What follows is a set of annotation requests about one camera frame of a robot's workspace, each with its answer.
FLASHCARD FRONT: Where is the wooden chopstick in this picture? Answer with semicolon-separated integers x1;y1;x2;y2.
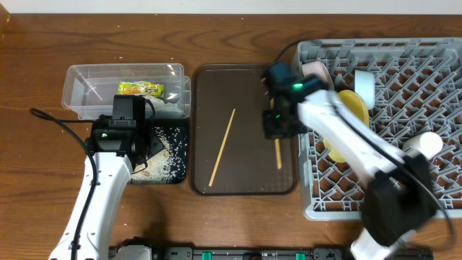
270;99;282;170
208;108;235;187

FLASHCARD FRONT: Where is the pile of rice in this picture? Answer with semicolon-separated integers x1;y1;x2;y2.
131;126;188;184

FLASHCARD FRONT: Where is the white napkin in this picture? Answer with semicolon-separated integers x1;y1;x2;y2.
144;95;183;116

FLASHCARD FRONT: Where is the green snack wrapper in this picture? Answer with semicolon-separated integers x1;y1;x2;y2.
117;81;165;98

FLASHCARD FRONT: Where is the white rice bowl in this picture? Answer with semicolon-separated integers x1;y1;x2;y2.
302;61;335;90

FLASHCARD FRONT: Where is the yellow plate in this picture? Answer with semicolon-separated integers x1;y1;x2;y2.
323;90;370;163

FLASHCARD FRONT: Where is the light blue bowl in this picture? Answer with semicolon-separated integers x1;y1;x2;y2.
354;70;375;110

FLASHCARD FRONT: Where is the white cup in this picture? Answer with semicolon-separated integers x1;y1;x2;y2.
402;131;443;160

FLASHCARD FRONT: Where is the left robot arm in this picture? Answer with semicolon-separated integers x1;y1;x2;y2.
49;118;160;259

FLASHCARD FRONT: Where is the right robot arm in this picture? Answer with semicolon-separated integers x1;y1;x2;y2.
262;76;439;259

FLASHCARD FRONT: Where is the black food waste tray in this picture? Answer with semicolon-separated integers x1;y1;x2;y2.
86;116;188;184

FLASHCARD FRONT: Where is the clear plastic waste bin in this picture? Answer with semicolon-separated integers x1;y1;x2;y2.
61;63;191;120

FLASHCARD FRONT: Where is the grey dishwasher rack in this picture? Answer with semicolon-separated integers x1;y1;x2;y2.
292;38;461;221

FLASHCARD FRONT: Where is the brown serving tray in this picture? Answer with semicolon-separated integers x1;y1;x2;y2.
191;64;297;196

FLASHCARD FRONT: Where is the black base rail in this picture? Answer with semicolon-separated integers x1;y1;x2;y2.
108;246;435;260

